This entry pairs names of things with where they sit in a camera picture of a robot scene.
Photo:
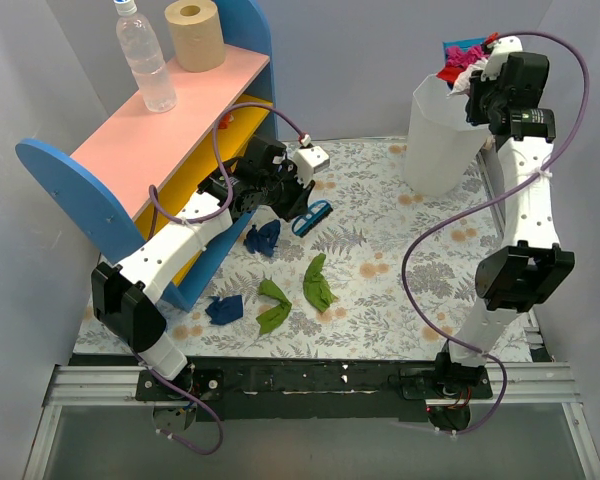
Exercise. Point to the blue hand brush black bristles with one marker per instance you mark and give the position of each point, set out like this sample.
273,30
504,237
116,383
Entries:
317,211

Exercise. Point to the blue wooden shelf unit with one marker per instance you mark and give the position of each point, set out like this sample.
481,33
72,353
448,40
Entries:
103,185

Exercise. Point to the pink paper scrap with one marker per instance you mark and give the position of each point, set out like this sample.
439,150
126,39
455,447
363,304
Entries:
457,57

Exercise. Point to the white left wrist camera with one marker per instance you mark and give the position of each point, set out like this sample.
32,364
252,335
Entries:
310,161

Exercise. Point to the green paper scrap right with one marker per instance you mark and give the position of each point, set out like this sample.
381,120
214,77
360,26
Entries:
316,288

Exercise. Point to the clear plastic water bottle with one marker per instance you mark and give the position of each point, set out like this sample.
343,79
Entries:
144,56

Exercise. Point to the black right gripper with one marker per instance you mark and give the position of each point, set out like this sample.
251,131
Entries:
478,98

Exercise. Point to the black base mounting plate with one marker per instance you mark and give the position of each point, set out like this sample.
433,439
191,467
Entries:
259,388

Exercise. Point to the blue plastic dustpan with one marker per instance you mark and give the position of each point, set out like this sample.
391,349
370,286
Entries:
464,44

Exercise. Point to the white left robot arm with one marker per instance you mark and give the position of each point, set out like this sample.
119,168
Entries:
124,296

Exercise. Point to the green paper scrap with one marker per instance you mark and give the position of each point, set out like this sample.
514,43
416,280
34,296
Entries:
274,317
316,288

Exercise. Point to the floral patterned table mat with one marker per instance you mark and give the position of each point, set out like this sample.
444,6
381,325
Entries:
401,265

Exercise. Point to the red scrap on shelf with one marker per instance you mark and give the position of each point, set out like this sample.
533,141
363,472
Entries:
225,121

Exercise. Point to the brown paper roll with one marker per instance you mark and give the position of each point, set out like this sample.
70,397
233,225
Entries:
196,33

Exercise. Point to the dark blue paper scrap upper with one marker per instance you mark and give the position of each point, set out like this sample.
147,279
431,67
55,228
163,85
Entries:
263,240

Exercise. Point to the red paper scrap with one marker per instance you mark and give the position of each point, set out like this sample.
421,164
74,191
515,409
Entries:
449,74

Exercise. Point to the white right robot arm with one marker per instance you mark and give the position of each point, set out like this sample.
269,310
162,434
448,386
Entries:
530,264

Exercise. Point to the green paper scrap left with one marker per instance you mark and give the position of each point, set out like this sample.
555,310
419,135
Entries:
274,317

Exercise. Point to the white crumpled paper scrap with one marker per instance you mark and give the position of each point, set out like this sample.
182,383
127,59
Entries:
461,85

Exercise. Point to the aluminium rail frame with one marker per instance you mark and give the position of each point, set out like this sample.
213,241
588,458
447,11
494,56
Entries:
105,418

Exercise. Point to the dark blue paper scrap lower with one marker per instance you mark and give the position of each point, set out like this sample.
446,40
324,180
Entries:
223,311

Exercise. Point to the white octagonal waste bin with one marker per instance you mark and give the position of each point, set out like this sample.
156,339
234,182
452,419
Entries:
441,144

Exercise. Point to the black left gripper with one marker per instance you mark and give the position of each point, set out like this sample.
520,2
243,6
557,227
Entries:
297,198

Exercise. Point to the dark blue paper scrap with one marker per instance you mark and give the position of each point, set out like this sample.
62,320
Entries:
223,311
263,240

